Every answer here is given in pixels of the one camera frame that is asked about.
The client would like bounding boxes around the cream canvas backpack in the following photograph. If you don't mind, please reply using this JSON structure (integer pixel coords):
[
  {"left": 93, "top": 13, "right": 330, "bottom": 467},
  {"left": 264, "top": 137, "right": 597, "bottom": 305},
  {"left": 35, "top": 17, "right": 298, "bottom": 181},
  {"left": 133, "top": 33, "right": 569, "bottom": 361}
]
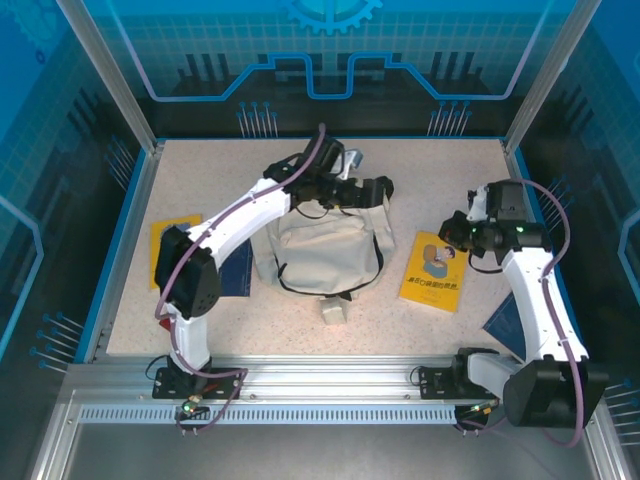
[{"left": 249, "top": 175, "right": 397, "bottom": 327}]

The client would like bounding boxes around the plain navy blue book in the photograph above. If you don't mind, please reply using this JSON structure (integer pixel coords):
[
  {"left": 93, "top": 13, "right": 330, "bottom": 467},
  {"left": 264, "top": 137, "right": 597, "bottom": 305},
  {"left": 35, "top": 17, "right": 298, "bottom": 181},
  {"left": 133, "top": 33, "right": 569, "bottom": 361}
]
[{"left": 482, "top": 292, "right": 527, "bottom": 362}]

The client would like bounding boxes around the navy book with yellow label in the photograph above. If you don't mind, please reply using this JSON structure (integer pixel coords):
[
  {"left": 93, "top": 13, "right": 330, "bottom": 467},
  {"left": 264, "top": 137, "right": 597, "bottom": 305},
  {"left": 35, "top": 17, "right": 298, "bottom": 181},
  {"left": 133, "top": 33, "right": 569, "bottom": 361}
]
[{"left": 219, "top": 242, "right": 251, "bottom": 297}]

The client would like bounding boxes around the blue printed side panel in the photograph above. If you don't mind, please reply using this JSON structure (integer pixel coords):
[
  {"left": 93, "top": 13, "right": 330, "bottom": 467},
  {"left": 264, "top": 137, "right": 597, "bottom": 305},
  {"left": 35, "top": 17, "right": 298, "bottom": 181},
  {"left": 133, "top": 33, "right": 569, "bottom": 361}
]
[
  {"left": 514, "top": 0, "right": 640, "bottom": 480},
  {"left": 0, "top": 0, "right": 154, "bottom": 480}
]

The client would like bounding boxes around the blue printed back panel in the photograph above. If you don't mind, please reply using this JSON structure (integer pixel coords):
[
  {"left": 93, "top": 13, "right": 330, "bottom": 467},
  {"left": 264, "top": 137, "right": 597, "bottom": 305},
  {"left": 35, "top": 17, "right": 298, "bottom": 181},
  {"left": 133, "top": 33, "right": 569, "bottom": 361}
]
[{"left": 79, "top": 0, "right": 571, "bottom": 140}]

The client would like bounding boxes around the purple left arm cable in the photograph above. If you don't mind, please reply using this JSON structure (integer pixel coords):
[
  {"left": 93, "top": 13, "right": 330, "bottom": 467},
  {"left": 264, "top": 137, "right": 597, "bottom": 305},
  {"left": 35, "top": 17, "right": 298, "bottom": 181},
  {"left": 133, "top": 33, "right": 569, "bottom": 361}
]
[{"left": 155, "top": 122, "right": 329, "bottom": 437}]

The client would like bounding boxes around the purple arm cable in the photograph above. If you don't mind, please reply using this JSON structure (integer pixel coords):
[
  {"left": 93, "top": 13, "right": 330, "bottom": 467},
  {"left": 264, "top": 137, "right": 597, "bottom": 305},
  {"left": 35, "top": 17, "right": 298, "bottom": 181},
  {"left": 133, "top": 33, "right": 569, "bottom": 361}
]
[
  {"left": 155, "top": 122, "right": 329, "bottom": 437},
  {"left": 457, "top": 178, "right": 586, "bottom": 449}
]

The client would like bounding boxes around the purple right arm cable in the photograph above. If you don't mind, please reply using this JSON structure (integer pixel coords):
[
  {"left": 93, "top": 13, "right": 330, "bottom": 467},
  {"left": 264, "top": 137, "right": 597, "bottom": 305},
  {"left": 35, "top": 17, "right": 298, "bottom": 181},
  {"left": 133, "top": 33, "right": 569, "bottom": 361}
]
[{"left": 457, "top": 178, "right": 586, "bottom": 449}]

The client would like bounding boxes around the aluminium side rail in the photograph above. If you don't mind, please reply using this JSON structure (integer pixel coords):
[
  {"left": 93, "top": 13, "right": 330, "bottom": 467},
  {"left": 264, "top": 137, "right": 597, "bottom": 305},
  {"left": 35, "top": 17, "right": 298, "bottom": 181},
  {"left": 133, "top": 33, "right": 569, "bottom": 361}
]
[
  {"left": 501, "top": 139, "right": 591, "bottom": 365},
  {"left": 82, "top": 140, "right": 167, "bottom": 365}
]

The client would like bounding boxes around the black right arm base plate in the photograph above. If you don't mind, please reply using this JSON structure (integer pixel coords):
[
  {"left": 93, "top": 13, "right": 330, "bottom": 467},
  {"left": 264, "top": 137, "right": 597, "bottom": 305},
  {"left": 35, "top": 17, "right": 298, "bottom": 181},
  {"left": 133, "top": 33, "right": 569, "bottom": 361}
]
[{"left": 417, "top": 367, "right": 510, "bottom": 401}]

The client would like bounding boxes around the aluminium frame post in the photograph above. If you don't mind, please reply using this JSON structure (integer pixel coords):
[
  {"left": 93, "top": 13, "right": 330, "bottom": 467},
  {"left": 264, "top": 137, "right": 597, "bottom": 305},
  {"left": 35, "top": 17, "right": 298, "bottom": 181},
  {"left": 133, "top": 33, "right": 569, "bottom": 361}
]
[
  {"left": 501, "top": 0, "right": 602, "bottom": 154},
  {"left": 53, "top": 0, "right": 167, "bottom": 154}
]

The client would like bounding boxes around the cable plug with green light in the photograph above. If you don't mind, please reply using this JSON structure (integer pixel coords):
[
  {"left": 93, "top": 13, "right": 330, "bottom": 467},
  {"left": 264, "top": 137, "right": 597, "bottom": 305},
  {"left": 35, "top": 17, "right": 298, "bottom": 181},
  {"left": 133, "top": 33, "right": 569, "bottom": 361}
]
[
  {"left": 175, "top": 395, "right": 209, "bottom": 421},
  {"left": 458, "top": 399, "right": 501, "bottom": 424}
]

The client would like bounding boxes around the aluminium front rail beam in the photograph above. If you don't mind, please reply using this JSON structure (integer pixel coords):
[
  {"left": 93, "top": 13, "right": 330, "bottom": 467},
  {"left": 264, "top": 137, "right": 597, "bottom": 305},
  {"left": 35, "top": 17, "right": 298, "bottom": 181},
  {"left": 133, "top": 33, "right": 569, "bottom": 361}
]
[{"left": 64, "top": 353, "right": 599, "bottom": 407}]

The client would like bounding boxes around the slotted aluminium cable duct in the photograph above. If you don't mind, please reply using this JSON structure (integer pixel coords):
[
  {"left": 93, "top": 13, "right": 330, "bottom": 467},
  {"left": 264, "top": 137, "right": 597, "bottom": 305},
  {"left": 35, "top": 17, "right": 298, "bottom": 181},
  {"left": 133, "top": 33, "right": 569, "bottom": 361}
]
[{"left": 78, "top": 405, "right": 459, "bottom": 426}]

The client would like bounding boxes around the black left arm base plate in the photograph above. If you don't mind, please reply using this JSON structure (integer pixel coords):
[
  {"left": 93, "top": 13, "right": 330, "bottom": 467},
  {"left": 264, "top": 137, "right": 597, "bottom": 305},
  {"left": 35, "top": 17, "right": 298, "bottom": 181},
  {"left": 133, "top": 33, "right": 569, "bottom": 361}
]
[{"left": 152, "top": 367, "right": 246, "bottom": 401}]

